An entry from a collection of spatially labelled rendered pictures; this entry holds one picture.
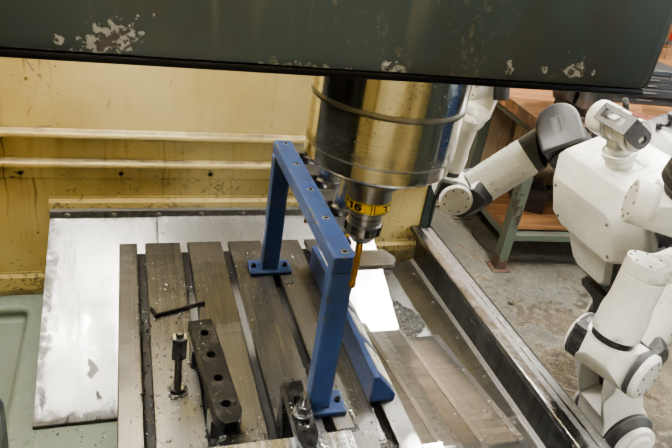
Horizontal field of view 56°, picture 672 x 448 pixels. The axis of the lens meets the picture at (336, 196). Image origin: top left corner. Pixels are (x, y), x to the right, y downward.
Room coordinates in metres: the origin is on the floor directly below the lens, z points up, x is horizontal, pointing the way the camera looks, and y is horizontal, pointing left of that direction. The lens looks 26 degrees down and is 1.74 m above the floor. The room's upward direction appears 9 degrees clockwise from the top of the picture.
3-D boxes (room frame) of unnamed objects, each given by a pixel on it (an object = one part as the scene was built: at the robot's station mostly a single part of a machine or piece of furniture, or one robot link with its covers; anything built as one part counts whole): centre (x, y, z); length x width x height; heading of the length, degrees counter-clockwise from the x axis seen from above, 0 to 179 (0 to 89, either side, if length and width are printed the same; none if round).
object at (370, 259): (0.87, -0.08, 1.21); 0.07 x 0.05 x 0.01; 111
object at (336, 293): (0.85, -0.03, 1.05); 0.10 x 0.05 x 0.30; 111
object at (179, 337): (0.84, 0.22, 0.96); 0.03 x 0.03 x 0.13
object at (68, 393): (1.24, 0.19, 0.75); 0.89 x 0.70 x 0.26; 111
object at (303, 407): (0.73, 0.00, 0.97); 0.13 x 0.03 x 0.15; 21
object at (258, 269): (1.26, 0.13, 1.05); 0.10 x 0.05 x 0.30; 111
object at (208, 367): (0.84, 0.16, 0.93); 0.26 x 0.05 x 0.06; 26
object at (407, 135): (0.63, -0.04, 1.55); 0.16 x 0.16 x 0.12
